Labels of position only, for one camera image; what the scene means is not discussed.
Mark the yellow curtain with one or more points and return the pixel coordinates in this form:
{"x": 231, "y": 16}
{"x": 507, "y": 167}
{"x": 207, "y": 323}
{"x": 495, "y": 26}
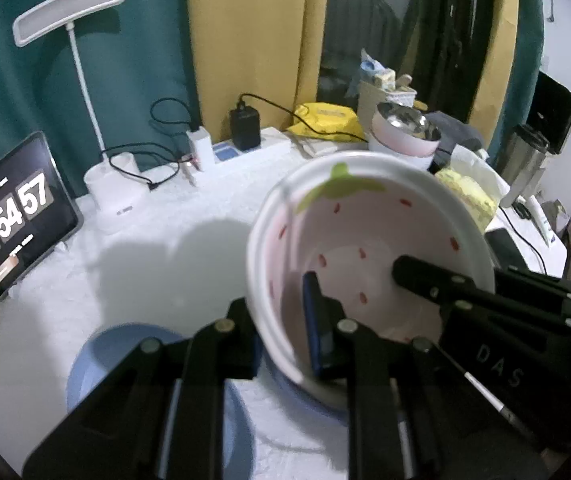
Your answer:
{"x": 503, "y": 35}
{"x": 255, "y": 35}

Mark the white desk lamp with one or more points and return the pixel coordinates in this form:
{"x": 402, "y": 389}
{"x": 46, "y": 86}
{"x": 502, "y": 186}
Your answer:
{"x": 70, "y": 5}

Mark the blue white plastic packet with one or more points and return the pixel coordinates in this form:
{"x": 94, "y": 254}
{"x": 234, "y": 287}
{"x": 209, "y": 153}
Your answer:
{"x": 378, "y": 72}

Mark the white power strip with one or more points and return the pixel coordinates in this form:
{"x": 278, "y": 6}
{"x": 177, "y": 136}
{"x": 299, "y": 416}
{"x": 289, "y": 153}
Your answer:
{"x": 270, "y": 142}

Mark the grey cloth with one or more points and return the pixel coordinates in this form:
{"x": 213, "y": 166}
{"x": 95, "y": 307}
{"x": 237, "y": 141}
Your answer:
{"x": 455, "y": 130}

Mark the yellow lid jar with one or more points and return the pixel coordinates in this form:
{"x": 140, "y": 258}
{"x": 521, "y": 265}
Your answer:
{"x": 419, "y": 105}

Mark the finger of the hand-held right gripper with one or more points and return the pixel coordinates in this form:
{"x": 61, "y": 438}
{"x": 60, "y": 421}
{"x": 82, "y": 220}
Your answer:
{"x": 540, "y": 287}
{"x": 425, "y": 277}

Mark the black monitor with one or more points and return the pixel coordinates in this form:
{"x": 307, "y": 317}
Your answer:
{"x": 553, "y": 110}

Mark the white charger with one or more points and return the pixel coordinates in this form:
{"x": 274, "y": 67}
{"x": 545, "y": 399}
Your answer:
{"x": 200, "y": 147}

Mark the yellow packet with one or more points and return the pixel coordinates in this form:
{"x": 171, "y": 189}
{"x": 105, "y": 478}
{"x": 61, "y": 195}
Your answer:
{"x": 325, "y": 115}

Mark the large blue bowl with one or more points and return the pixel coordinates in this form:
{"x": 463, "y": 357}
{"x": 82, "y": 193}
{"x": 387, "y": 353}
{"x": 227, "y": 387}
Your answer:
{"x": 115, "y": 350}

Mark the pink strawberry pattern bowl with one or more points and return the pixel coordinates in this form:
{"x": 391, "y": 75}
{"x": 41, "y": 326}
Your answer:
{"x": 365, "y": 220}

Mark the black smartphone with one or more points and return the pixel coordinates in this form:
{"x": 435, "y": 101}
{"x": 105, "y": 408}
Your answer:
{"x": 505, "y": 247}

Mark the steel bowl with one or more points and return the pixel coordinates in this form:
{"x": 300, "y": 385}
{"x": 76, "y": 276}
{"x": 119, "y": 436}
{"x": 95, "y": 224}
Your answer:
{"x": 405, "y": 120}

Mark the tablet showing clock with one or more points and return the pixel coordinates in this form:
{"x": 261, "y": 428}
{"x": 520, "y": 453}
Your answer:
{"x": 15, "y": 220}

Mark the yellow sponge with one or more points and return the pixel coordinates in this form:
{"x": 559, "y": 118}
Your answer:
{"x": 465, "y": 195}

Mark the wooden spoon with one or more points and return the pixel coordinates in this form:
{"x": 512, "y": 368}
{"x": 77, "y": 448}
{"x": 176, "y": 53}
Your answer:
{"x": 404, "y": 82}

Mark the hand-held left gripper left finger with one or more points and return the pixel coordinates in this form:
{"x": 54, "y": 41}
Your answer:
{"x": 238, "y": 340}

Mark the black charger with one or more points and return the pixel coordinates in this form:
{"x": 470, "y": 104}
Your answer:
{"x": 244, "y": 127}

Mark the steel thermos bottle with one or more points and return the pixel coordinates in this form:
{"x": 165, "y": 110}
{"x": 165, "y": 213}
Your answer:
{"x": 520, "y": 160}

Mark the white blue tube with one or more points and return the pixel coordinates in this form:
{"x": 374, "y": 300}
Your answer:
{"x": 543, "y": 220}

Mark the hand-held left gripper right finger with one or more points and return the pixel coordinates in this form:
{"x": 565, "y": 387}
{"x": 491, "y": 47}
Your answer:
{"x": 318, "y": 330}

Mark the dark chair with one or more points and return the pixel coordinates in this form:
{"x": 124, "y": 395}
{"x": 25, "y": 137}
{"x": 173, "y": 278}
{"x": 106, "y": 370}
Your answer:
{"x": 360, "y": 20}

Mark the green curtain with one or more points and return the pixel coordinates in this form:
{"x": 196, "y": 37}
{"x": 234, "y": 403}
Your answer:
{"x": 140, "y": 35}
{"x": 530, "y": 20}

